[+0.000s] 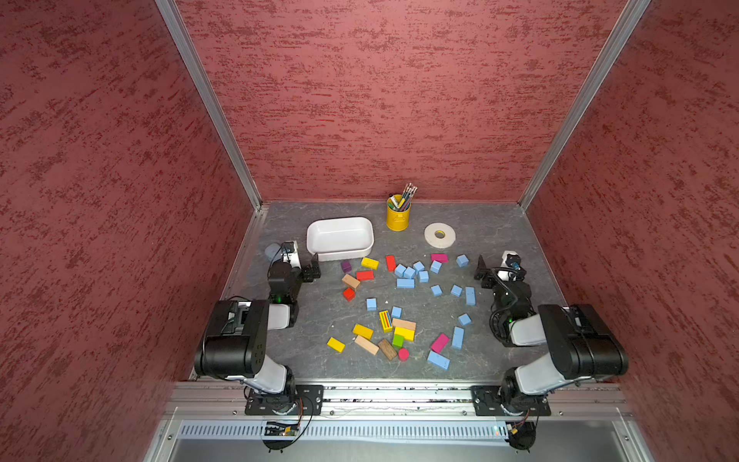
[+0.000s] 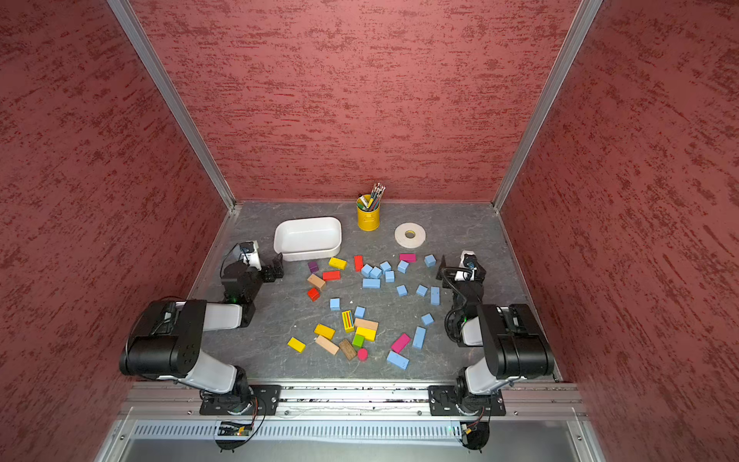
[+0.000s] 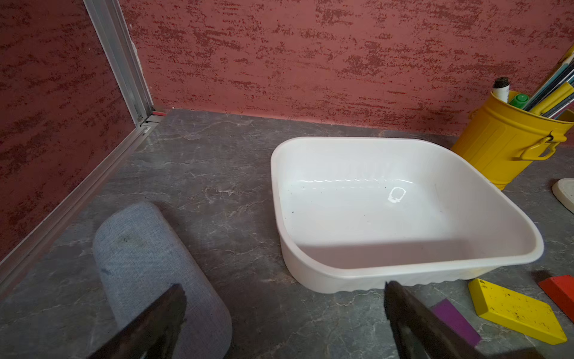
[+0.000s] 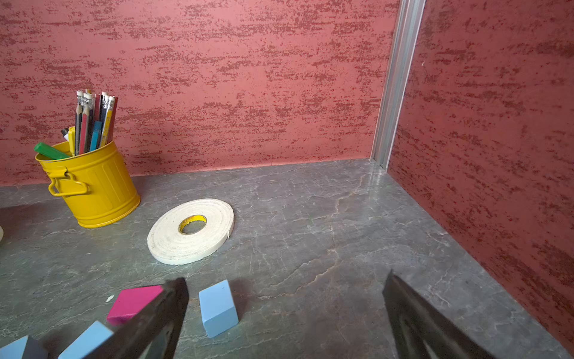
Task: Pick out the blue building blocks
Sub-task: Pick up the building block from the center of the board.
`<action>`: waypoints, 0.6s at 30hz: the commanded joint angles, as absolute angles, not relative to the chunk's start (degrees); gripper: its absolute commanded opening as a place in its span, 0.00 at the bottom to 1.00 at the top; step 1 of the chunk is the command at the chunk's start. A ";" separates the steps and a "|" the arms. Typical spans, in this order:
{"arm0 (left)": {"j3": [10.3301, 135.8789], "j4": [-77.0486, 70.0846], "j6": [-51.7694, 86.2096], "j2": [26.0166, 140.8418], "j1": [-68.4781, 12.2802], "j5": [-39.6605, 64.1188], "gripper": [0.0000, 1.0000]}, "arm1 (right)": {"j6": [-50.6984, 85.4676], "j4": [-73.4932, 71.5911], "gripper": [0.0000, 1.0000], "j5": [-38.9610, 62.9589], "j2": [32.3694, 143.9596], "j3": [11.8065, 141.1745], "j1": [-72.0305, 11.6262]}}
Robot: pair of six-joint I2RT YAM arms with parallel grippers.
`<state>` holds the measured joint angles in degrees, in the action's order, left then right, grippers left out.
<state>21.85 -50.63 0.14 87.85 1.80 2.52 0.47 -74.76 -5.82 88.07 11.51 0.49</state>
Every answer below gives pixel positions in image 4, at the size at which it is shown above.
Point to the magenta flat block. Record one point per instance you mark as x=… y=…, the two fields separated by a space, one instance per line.
x=130 y=302

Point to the yellow metal pencil bucket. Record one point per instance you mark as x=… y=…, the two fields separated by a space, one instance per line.
x=96 y=186

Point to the bundle of pencils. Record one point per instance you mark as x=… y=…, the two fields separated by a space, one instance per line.
x=94 y=122

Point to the green marker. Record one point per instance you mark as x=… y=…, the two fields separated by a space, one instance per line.
x=50 y=152

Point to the white tape roll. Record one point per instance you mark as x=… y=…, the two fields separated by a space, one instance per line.
x=191 y=231

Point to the light blue cube block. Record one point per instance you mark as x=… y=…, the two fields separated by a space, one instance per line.
x=218 y=310

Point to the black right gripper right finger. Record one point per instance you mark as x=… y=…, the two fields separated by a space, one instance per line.
x=418 y=326

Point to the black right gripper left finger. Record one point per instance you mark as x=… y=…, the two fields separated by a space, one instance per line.
x=154 y=331

